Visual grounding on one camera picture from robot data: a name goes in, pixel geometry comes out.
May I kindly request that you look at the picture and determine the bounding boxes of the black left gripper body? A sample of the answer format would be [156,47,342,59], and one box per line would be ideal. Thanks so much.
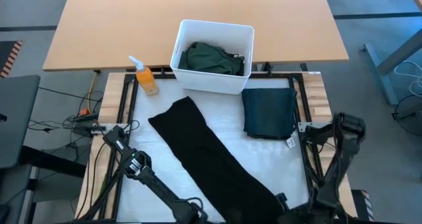
[179,206,210,224]

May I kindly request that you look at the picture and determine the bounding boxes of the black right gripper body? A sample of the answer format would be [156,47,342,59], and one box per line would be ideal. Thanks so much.
[286,204,321,224]

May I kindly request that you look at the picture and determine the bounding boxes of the white cable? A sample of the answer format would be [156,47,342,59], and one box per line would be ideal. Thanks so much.
[394,59,422,98]

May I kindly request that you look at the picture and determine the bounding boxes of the black aluminium table frame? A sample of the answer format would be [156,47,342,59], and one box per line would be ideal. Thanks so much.
[77,70,357,224]

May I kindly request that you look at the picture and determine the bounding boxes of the black hazard-striped box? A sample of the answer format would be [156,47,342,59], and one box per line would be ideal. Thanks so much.
[351,189,375,222]

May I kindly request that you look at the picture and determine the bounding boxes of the dark blue denim jeans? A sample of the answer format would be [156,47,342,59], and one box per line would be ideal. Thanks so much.
[241,87,298,140]

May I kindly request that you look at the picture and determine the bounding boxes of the white plastic laundry basket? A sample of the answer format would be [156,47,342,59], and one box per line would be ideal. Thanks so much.
[169,18,255,96]

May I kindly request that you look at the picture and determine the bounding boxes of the yellow cable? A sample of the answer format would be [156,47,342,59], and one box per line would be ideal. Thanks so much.
[87,70,100,112]

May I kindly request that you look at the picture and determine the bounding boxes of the dark green garment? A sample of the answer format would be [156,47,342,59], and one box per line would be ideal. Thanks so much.
[177,41,245,76]

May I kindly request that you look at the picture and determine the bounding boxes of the black hazard-striped floor mat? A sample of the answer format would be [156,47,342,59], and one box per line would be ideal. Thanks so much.
[0,40,24,79]

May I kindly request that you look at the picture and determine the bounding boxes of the black garment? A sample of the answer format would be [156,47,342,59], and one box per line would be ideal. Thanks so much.
[148,96,289,224]
[232,54,247,76]

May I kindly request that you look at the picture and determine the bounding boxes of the orange spray bottle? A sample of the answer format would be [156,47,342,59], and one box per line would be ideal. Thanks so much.
[128,55,160,97]

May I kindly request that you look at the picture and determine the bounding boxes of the dark grey chair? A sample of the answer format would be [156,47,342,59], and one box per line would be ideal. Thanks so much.
[0,74,42,224]

